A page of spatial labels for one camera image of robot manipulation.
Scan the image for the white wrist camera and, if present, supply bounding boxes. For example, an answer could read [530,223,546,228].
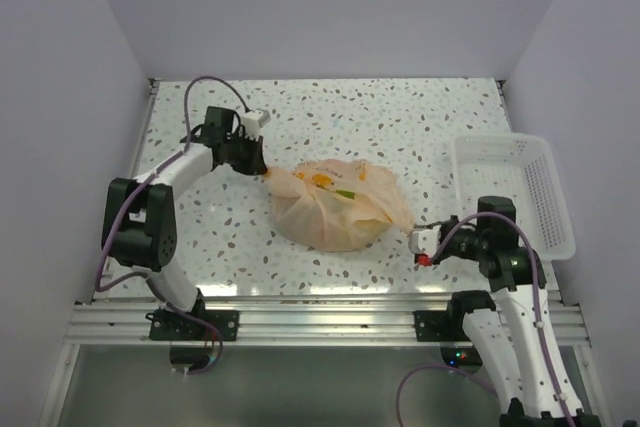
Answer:
[408,225,441,267]
[241,109,271,138]

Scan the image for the aluminium table frame rail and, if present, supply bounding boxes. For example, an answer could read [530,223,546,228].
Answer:
[39,77,611,427]

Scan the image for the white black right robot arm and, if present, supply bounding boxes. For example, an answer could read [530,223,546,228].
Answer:
[434,196,601,426]

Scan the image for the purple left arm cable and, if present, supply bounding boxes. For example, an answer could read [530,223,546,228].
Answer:
[94,75,251,376]

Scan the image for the banana print plastic bag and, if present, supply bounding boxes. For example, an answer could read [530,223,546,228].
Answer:
[266,159,414,253]

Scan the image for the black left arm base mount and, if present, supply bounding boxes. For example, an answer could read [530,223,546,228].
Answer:
[145,299,240,342]

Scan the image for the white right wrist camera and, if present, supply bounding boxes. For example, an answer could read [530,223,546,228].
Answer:
[408,225,441,267]

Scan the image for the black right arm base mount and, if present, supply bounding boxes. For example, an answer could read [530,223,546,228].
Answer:
[413,290,496,342]

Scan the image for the white perforated plastic basket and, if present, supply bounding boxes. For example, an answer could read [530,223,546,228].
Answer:
[451,133,576,261]

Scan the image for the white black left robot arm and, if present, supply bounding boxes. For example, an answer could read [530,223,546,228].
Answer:
[101,107,270,340]

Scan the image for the green fake starfruit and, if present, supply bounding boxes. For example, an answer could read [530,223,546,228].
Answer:
[335,189,356,200]

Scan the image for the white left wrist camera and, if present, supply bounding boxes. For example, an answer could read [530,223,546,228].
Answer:
[241,109,271,138]

